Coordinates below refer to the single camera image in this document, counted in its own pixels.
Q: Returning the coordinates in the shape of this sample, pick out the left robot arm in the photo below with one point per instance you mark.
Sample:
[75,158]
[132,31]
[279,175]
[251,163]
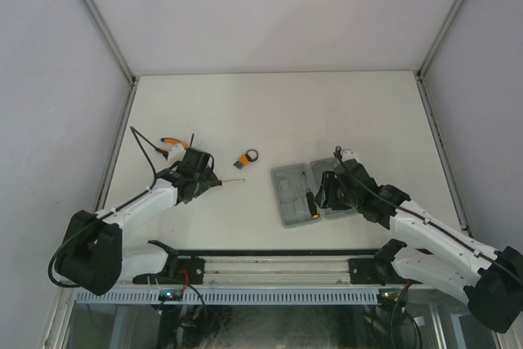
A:
[95,254]

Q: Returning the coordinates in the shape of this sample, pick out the hex key set orange holder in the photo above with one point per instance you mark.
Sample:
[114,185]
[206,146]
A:
[241,162]

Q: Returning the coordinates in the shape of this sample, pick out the left aluminium frame post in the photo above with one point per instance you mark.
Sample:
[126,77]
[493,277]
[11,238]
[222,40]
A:
[109,40]

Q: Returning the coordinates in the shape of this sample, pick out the right aluminium frame post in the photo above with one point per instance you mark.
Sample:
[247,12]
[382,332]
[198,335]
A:
[441,35]

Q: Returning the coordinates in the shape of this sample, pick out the black electrical tape roll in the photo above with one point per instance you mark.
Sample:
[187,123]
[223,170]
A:
[252,155]

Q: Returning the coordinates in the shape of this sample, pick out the orange handled pliers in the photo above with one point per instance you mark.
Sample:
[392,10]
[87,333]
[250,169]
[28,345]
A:
[169,142]

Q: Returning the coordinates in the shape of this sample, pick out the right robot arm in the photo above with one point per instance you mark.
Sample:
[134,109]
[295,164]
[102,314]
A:
[488,281]

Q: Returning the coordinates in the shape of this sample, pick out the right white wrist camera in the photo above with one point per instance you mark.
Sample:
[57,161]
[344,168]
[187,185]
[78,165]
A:
[348,154]

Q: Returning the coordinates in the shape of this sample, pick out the aluminium front rail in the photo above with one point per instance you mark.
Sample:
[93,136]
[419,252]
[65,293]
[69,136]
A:
[265,270]

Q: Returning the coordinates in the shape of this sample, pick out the aluminium frame post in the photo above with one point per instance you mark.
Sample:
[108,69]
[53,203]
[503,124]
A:
[441,35]
[109,40]

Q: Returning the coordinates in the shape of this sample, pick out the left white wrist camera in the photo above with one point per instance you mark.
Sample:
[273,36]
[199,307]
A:
[176,152]

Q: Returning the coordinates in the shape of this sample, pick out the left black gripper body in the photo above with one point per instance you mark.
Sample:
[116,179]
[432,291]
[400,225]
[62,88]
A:
[204,181]

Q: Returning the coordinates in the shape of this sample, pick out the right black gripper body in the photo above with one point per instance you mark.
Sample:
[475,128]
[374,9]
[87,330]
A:
[346,200]

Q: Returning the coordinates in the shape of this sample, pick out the black yellow screwdriver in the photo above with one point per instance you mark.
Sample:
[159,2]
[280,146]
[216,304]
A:
[310,199]
[227,182]

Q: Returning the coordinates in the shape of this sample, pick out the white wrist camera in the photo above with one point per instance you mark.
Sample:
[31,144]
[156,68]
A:
[176,152]
[348,154]

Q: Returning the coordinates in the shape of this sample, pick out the slotted grey cable duct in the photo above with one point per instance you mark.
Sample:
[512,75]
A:
[235,297]

